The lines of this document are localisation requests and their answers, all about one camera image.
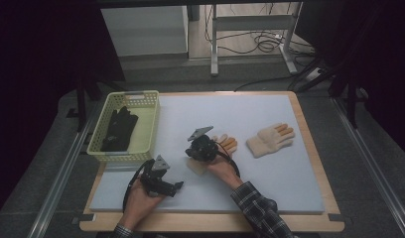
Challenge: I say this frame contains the left hand-held gripper black cable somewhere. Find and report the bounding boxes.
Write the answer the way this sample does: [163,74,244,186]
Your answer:
[122,159,156,213]

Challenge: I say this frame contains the white foam mat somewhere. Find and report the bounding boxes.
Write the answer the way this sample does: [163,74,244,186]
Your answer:
[88,94,326,215]

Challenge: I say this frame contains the yellow-green plastic basket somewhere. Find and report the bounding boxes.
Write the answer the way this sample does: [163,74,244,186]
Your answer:
[85,89,161,164]

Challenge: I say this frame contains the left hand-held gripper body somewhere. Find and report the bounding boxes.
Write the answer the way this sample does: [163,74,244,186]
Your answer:
[139,154,171,198]

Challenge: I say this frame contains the white metal desk frame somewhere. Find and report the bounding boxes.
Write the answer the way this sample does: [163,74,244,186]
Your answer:
[209,2,304,77]

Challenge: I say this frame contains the long black floor cable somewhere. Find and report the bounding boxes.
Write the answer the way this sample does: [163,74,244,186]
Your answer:
[233,74,293,93]

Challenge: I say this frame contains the right hand-held gripper black cable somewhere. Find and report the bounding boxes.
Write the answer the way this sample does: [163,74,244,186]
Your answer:
[212,141,241,179]

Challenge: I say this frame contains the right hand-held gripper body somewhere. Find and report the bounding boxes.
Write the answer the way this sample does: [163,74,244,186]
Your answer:
[187,125,220,163]

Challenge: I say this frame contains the person's right hand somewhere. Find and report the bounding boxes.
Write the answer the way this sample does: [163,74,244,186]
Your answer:
[206,153,244,190]

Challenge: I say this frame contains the dark curtain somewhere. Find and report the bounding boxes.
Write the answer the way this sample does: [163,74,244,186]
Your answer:
[295,0,405,164]
[0,0,126,220]

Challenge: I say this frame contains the black glove with white print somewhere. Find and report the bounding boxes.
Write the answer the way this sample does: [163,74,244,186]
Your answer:
[99,110,132,154]

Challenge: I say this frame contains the person's left hand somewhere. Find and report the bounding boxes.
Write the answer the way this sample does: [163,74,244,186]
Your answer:
[120,184,166,230]

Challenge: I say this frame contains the white power strip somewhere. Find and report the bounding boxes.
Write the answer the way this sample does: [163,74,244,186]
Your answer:
[305,66,323,82]

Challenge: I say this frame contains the white cabinet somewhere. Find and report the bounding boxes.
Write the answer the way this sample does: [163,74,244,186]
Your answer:
[100,5,191,59]

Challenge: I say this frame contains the beige knit glove orange fingertips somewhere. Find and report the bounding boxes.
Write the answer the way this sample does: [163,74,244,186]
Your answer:
[245,122,296,159]
[186,133,239,177]

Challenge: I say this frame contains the black metal stand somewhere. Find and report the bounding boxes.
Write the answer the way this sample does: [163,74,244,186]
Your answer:
[66,77,126,133]
[329,63,371,130]

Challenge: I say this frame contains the wooden table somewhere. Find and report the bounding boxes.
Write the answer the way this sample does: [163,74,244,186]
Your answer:
[78,90,345,233]

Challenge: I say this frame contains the aluminium floor rail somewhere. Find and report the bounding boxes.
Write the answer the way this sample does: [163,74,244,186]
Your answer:
[26,98,106,238]
[332,96,405,238]

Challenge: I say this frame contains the hand-held gripper black cable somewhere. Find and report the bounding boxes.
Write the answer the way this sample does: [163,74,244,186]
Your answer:
[122,159,156,213]
[212,141,241,179]

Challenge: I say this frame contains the black table corner bracket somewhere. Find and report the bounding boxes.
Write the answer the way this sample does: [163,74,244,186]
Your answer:
[327,212,354,226]
[70,213,96,225]

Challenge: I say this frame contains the tangled black floor cables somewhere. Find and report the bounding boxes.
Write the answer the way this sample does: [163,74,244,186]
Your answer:
[203,3,317,57]

